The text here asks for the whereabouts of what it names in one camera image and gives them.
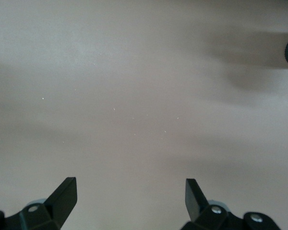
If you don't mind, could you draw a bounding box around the brown table cover sheet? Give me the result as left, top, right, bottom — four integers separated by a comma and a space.
0, 0, 288, 230

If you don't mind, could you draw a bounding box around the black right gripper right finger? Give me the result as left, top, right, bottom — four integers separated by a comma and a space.
180, 178, 280, 230

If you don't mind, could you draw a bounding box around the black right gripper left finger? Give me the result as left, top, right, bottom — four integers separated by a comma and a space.
0, 177, 77, 230

